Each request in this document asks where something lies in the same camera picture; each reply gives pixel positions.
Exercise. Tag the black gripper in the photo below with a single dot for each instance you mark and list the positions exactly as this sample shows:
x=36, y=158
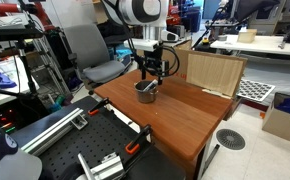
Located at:
x=154, y=60

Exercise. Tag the black and white marker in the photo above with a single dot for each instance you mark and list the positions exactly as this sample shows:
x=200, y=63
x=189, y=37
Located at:
x=150, y=85

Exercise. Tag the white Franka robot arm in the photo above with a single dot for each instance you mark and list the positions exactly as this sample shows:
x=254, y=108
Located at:
x=141, y=11

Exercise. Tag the red robot arm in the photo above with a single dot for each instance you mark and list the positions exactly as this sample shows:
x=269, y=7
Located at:
x=5, y=7

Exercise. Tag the silver metal pot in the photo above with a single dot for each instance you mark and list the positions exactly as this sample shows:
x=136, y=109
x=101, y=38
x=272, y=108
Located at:
x=146, y=96

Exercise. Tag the orange and black clamp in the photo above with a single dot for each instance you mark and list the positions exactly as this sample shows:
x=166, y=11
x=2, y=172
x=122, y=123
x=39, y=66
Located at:
x=136, y=141
x=98, y=106

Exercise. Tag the large cardboard box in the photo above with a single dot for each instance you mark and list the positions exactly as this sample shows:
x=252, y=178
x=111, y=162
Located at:
x=215, y=73

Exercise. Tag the yellow emergency stop button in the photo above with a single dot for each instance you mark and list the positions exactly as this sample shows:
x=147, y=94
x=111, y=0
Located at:
x=205, y=41

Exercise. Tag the white paper strip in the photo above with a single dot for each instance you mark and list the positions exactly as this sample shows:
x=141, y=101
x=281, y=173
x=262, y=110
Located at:
x=216, y=93

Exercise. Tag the grey office chair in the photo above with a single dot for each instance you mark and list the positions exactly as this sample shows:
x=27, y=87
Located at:
x=85, y=46

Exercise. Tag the grey tape roll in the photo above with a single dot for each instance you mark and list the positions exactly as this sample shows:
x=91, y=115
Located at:
x=222, y=38

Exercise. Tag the black perforated breadboard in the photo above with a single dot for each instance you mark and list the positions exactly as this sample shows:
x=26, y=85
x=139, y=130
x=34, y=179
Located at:
x=95, y=140

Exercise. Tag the teal bottle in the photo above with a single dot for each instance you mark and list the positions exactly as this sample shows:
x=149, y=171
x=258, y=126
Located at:
x=56, y=103

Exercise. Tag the round floor drain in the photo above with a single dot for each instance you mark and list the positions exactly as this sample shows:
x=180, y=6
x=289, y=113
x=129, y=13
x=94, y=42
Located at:
x=231, y=139

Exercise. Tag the black table leg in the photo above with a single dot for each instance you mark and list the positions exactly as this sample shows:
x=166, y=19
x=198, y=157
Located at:
x=210, y=160

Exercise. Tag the grey metal rack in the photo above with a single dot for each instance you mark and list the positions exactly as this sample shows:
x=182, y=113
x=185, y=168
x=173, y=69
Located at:
x=50, y=66

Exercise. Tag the small cardboard box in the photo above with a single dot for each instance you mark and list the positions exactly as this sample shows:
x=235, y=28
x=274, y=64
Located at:
x=247, y=36

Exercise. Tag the white perforated tray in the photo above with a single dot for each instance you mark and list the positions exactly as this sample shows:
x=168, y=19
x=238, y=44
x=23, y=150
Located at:
x=255, y=90

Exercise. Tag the white table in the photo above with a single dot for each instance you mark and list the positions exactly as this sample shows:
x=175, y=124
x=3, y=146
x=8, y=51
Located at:
x=268, y=45

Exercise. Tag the black tripod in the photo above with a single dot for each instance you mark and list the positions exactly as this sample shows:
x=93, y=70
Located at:
x=25, y=66

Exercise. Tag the open cardboard box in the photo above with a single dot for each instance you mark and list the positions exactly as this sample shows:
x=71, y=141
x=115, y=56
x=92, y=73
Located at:
x=281, y=128

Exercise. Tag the black computer with lights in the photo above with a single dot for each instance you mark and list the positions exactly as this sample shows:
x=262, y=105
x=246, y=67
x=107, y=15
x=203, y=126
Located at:
x=6, y=120

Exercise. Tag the navy and grey cap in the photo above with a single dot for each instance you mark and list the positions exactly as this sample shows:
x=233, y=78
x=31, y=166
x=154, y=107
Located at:
x=1, y=156

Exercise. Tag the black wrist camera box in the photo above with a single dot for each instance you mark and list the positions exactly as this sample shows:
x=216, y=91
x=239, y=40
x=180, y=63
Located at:
x=165, y=67

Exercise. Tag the aluminium bracket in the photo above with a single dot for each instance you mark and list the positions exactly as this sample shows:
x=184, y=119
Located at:
x=105, y=166

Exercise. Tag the long aluminium rail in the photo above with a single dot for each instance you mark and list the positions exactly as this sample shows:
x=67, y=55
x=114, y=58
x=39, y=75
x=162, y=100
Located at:
x=51, y=130

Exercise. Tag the black bar camera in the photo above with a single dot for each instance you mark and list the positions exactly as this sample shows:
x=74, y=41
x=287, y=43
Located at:
x=13, y=32

